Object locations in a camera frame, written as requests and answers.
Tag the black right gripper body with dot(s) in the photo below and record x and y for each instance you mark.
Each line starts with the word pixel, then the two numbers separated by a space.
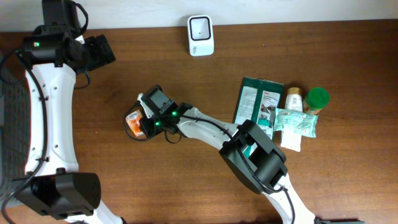
pixel 147 124

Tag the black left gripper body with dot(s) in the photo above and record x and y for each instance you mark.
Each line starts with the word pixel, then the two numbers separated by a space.
pixel 84 66

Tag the orange tissue pack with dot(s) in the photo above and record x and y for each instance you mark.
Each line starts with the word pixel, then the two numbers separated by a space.
pixel 133 121

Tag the green white package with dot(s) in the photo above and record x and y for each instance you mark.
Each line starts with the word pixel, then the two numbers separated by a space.
pixel 257 102

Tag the white tube with tan cap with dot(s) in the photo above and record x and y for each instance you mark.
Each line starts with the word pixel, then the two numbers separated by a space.
pixel 293 102

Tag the mint green small packet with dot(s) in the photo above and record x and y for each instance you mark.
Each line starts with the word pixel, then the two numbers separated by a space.
pixel 306 122

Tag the green lid jar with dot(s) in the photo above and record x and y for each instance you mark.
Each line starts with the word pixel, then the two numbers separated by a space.
pixel 316 99

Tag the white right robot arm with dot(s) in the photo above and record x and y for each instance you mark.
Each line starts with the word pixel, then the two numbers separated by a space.
pixel 252 156

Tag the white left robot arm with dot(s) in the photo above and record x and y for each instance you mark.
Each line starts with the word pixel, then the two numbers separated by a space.
pixel 54 185

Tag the white barcode scanner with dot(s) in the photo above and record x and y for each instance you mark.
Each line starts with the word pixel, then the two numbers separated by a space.
pixel 200 35

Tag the grey plastic mesh basket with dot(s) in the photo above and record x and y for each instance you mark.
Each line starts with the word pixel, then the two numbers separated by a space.
pixel 15 128

